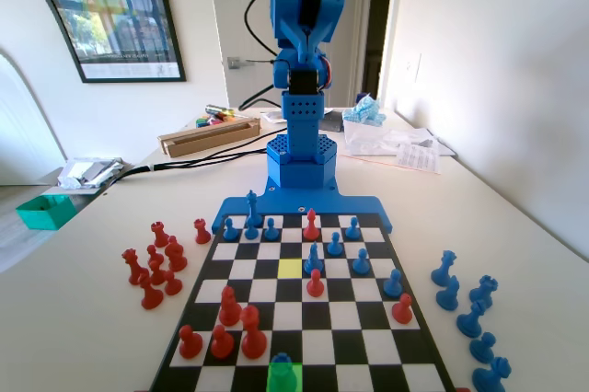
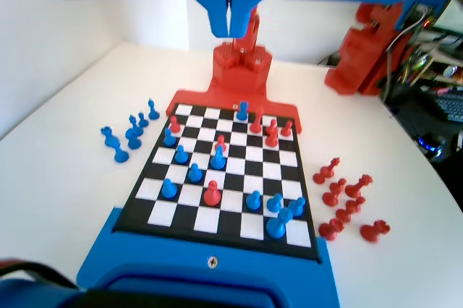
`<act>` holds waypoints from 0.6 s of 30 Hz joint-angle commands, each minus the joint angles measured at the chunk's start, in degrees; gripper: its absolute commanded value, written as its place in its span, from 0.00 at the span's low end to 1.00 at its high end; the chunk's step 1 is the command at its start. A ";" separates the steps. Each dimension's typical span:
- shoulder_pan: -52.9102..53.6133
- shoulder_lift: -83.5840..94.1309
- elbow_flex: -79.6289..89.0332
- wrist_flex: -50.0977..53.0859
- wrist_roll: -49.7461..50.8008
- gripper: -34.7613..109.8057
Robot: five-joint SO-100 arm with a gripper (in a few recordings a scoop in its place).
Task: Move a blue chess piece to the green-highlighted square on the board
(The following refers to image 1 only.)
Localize silver yellow tool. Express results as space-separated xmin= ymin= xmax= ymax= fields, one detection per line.
xmin=204 ymin=104 xmax=238 ymax=118

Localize white door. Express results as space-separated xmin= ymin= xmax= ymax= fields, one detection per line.
xmin=205 ymin=0 xmax=376 ymax=110

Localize black white chessboard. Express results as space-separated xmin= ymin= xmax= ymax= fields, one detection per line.
xmin=149 ymin=212 xmax=456 ymax=392

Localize printed paper sheet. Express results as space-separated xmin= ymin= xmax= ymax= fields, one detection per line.
xmin=393 ymin=141 xmax=443 ymax=176

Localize colourful markers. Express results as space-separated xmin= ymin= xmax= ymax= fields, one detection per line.
xmin=195 ymin=115 xmax=240 ymax=129

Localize pile of papers and foil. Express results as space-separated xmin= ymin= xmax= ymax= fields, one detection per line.
xmin=57 ymin=156 xmax=134 ymax=190

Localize blue chess king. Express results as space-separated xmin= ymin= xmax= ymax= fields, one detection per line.
xmin=246 ymin=189 xmax=264 ymax=230

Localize red king chess piece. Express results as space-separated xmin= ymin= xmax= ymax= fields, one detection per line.
xmin=241 ymin=304 xmax=269 ymax=360

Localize white paper sheet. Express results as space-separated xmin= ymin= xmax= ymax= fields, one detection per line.
xmin=413 ymin=127 xmax=457 ymax=158

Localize red white black servo wire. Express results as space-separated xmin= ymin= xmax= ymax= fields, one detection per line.
xmin=320 ymin=59 xmax=335 ymax=90

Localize silver door handle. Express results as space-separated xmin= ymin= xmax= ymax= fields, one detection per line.
xmin=226 ymin=56 xmax=277 ymax=71

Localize dark grey device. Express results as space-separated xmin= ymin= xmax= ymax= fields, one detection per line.
xmin=319 ymin=110 xmax=346 ymax=133

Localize blue plastic game piece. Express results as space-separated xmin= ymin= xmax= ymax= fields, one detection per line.
xmin=431 ymin=249 xmax=459 ymax=286

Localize black framed poster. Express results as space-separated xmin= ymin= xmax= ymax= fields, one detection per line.
xmin=43 ymin=0 xmax=188 ymax=85

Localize clear plastic bag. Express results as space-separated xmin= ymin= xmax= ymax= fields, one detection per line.
xmin=343 ymin=120 xmax=436 ymax=156

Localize green plastic bin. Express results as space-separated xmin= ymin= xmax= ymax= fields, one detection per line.
xmin=15 ymin=193 xmax=78 ymax=231

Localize blue knight chess piece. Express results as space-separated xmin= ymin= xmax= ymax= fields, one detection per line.
xmin=435 ymin=275 xmax=461 ymax=312

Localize black cable bundle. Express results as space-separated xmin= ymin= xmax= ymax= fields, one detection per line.
xmin=98 ymin=132 xmax=289 ymax=190

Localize long cardboard box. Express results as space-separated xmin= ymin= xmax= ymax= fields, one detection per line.
xmin=157 ymin=116 xmax=262 ymax=158

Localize blue base plate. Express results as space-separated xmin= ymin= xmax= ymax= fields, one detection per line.
xmin=210 ymin=187 xmax=393 ymax=235

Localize white arched panel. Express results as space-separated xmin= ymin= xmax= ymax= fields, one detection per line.
xmin=0 ymin=0 xmax=85 ymax=187

